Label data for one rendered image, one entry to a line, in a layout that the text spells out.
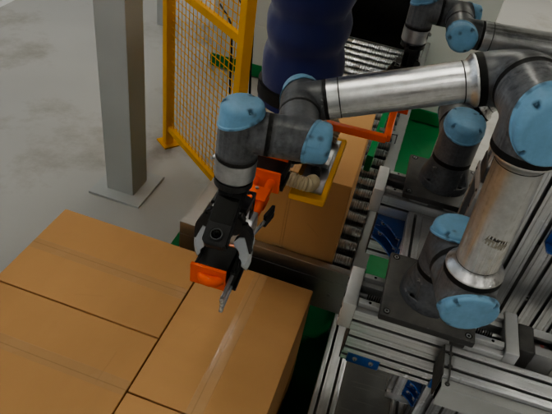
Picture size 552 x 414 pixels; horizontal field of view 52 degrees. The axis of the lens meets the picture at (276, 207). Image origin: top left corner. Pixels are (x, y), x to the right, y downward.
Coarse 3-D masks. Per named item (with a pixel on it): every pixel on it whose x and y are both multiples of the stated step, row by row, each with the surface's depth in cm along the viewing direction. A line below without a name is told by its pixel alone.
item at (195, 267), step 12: (204, 252) 113; (216, 252) 113; (228, 252) 113; (192, 264) 110; (204, 264) 110; (216, 264) 110; (228, 264) 111; (192, 276) 112; (216, 276) 110; (228, 276) 112; (216, 288) 112
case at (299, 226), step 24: (360, 120) 216; (360, 144) 203; (360, 168) 228; (288, 192) 191; (336, 192) 185; (288, 216) 197; (312, 216) 194; (336, 216) 191; (264, 240) 207; (288, 240) 203; (312, 240) 200; (336, 240) 197
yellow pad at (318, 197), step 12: (336, 144) 174; (336, 156) 169; (300, 168) 163; (312, 168) 158; (324, 168) 163; (336, 168) 165; (324, 180) 158; (300, 192) 154; (312, 192) 154; (324, 192) 155; (312, 204) 153
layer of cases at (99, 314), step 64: (64, 256) 198; (128, 256) 202; (192, 256) 206; (0, 320) 174; (64, 320) 177; (128, 320) 181; (192, 320) 184; (256, 320) 187; (0, 384) 158; (64, 384) 161; (128, 384) 163; (192, 384) 166; (256, 384) 169
